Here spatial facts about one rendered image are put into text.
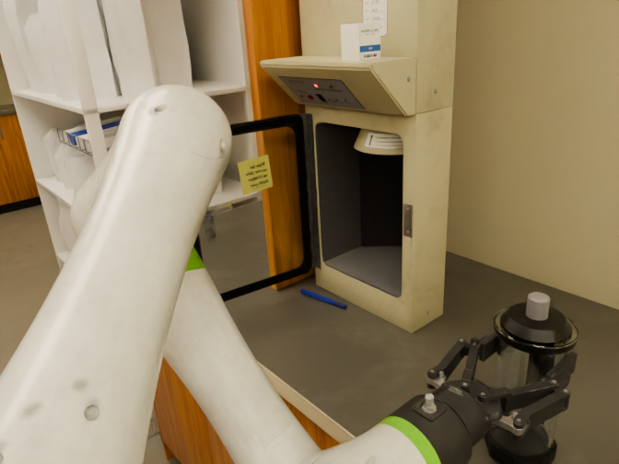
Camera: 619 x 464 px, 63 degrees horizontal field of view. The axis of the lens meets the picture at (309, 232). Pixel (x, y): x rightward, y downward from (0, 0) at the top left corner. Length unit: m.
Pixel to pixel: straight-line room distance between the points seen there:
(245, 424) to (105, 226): 0.31
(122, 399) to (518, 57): 1.17
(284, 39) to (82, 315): 0.93
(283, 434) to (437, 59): 0.69
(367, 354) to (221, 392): 0.50
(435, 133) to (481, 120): 0.40
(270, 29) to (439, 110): 0.42
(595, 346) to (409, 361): 0.38
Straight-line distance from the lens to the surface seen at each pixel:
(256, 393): 0.65
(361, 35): 0.93
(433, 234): 1.09
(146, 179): 0.48
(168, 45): 2.19
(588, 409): 1.03
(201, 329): 0.64
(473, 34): 1.41
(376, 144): 1.08
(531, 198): 1.38
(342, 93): 1.00
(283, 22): 1.22
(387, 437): 0.59
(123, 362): 0.38
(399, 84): 0.92
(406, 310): 1.13
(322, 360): 1.07
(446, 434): 0.61
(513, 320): 0.76
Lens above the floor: 1.58
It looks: 22 degrees down
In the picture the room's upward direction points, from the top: 4 degrees counter-clockwise
